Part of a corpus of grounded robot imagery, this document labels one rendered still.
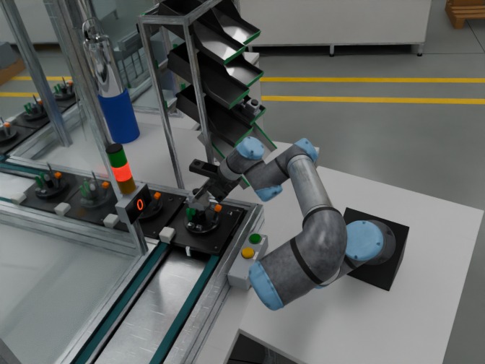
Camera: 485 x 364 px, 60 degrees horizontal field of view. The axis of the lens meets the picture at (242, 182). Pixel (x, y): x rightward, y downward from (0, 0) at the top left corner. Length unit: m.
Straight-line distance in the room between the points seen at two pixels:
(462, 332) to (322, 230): 1.73
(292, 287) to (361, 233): 0.43
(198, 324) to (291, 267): 0.50
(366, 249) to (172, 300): 0.64
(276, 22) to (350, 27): 0.85
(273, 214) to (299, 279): 0.86
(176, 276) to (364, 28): 4.22
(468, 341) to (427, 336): 1.10
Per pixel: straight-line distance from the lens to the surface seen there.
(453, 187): 3.39
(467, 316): 2.62
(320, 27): 5.25
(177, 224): 1.60
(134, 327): 1.42
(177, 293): 1.46
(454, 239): 1.73
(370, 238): 1.28
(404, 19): 5.25
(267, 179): 1.23
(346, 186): 1.88
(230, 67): 1.67
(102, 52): 2.17
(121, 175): 1.28
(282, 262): 0.91
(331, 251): 0.89
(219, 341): 1.39
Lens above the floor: 2.05
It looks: 38 degrees down
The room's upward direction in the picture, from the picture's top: 7 degrees counter-clockwise
